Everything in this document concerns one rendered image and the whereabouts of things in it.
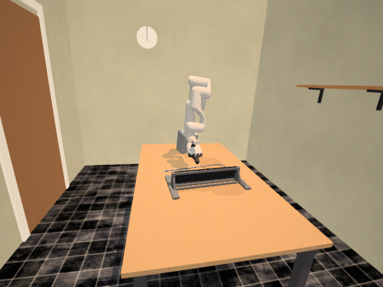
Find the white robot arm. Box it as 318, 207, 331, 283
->
182, 76, 211, 147

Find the dark grey patch panel rack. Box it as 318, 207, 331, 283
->
165, 166, 251, 199

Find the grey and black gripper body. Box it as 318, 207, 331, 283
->
187, 141, 202, 156

